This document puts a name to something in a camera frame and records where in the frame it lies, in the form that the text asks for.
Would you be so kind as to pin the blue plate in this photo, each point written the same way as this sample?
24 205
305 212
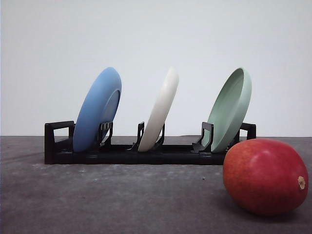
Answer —
98 111

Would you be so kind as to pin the black plate rack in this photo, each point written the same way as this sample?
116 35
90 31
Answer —
58 148

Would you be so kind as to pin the red pomegranate fruit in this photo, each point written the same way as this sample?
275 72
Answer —
265 176

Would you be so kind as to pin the green plate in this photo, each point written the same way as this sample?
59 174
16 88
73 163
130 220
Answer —
229 107

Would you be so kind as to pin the white plate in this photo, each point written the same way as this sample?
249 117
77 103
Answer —
158 111

